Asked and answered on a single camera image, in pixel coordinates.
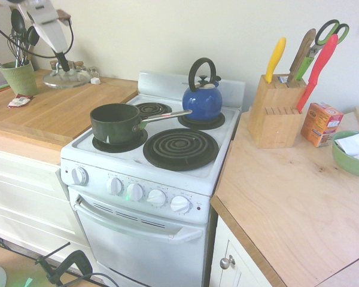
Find orange baking soda box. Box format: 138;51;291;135
300;102;345;148

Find metal whisk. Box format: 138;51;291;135
7;32;28;68

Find white stove knob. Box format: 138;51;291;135
169;196;191;215
106;176;125;197
146;189;167;207
71;166;89;187
126;182;145;202

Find glass pot lid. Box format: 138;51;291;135
42;60;91;90

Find wooden handled knife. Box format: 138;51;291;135
287;28;317;83

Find white drawer cabinet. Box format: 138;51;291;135
0;145;93;265

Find green black scissors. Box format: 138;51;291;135
305;19;350;59

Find white electric stove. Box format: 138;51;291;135
60;71;246;287

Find red white packet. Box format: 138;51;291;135
7;94;32;109

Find white paper napkin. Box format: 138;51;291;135
334;130;359;164

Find white cabinet with knob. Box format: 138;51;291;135
209;215;278;287

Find small black spoon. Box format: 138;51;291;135
24;26;41;66

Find wooden knife block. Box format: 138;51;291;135
247;73;308;149

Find light green handled knife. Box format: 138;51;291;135
294;55;315;82

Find metal cabinet knob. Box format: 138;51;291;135
220;254;236;270

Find brown cable plug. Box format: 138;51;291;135
56;8;73;26

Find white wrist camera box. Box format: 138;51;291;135
19;0;61;27

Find red knife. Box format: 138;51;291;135
296;33;339;114

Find green ribbed utensil cup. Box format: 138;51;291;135
0;60;38;97

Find green ceramic bowl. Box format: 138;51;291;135
331;130;359;178

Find yellow handled knife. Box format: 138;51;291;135
264;36;287;85

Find dark green saucepan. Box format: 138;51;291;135
89;103;193;145

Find large black spoon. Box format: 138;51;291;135
10;8;27;68

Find blue kettle black handle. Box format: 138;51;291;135
182;57;223;121

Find small black coil burner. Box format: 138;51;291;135
133;102;172;118
92;127;149;154
178;111;226;130

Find white oven door handle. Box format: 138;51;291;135
72;199;207;245

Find black clamp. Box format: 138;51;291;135
34;241;92;286

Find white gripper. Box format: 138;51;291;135
35;18;70;72

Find large black coil burner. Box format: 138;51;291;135
142;128;220;172

